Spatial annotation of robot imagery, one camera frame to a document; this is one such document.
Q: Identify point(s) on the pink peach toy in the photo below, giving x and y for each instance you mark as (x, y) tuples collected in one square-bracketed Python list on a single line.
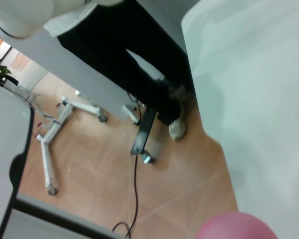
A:
[(236, 226)]

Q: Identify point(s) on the black office chair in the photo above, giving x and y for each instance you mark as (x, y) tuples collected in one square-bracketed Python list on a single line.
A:
[(7, 80)]

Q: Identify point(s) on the short white wheeled leg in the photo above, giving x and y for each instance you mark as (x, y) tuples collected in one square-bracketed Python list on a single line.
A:
[(130, 114)]

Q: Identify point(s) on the gray panel with dark edge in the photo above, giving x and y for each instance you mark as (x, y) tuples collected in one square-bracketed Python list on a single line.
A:
[(52, 221)]

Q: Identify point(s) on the person in black trousers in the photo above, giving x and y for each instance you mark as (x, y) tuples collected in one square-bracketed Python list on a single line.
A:
[(119, 49)]

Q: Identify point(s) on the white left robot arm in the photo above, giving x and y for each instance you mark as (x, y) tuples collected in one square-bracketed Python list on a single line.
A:
[(17, 17)]

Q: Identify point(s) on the white desk with black edge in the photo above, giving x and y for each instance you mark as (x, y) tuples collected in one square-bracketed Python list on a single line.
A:
[(5, 129)]

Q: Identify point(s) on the white wheeled stand base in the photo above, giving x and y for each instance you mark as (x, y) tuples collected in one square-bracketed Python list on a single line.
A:
[(55, 124)]

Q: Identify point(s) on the black table foot with caster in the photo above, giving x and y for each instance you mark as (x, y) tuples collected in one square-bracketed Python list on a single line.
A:
[(143, 132)]

